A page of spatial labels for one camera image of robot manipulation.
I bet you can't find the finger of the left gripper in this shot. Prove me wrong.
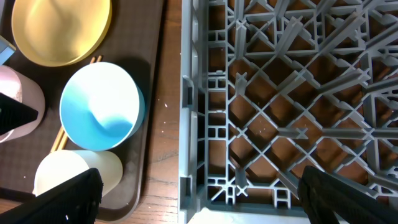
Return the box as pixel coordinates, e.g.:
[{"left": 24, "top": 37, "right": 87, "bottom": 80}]
[{"left": 0, "top": 93, "right": 38, "bottom": 135}]

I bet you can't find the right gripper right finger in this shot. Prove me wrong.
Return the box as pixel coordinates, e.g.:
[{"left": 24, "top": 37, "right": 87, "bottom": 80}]
[{"left": 298, "top": 166, "right": 397, "bottom": 224}]

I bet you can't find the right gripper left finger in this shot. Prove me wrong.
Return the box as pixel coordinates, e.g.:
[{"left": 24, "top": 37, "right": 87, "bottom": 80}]
[{"left": 1, "top": 168, "right": 103, "bottom": 224}]

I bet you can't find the pink bowl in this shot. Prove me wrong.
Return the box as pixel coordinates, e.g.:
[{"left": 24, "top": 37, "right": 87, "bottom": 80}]
[{"left": 1, "top": 65, "right": 45, "bottom": 143}]

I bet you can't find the pale green cup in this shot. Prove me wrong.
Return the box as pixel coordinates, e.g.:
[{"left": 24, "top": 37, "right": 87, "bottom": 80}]
[{"left": 32, "top": 150, "right": 123, "bottom": 196}]

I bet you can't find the blue bowl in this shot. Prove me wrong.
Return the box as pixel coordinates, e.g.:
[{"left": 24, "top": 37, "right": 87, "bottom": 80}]
[{"left": 59, "top": 62, "right": 146, "bottom": 151}]

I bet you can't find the yellow plate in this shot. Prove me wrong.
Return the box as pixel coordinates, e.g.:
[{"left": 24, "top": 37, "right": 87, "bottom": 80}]
[{"left": 11, "top": 0, "right": 113, "bottom": 67}]

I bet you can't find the grey dishwasher rack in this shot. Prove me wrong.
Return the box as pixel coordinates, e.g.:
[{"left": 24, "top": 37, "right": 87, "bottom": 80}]
[{"left": 178, "top": 0, "right": 397, "bottom": 223}]

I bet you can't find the dark brown serving tray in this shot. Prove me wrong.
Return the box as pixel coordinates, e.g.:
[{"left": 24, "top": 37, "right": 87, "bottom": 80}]
[{"left": 1, "top": 0, "right": 164, "bottom": 223}]

